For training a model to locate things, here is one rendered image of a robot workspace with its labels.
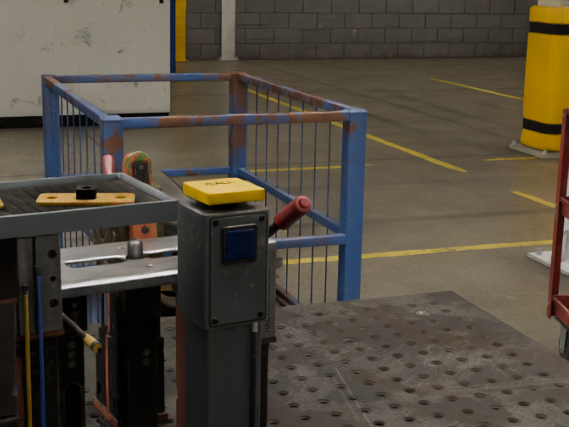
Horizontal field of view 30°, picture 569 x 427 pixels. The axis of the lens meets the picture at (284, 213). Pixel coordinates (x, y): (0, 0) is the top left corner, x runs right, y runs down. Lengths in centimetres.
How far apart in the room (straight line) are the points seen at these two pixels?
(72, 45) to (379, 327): 725
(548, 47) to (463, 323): 618
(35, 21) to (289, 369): 740
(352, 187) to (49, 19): 608
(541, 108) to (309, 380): 659
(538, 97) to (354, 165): 514
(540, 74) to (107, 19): 356
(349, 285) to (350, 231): 17
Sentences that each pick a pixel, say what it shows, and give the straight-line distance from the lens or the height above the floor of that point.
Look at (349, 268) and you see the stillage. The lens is 329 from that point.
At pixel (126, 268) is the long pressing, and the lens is 132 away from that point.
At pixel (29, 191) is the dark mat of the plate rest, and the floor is 116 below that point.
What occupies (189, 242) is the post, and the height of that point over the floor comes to 111.
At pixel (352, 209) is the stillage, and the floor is 64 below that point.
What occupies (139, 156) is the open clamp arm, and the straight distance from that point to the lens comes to 149.
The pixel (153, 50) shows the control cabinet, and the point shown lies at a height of 64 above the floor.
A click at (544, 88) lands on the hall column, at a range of 820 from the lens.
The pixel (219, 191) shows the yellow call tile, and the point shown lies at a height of 116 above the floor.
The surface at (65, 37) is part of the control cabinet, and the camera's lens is 909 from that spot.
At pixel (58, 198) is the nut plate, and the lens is 95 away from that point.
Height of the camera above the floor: 137
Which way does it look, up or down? 13 degrees down
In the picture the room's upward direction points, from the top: 1 degrees clockwise
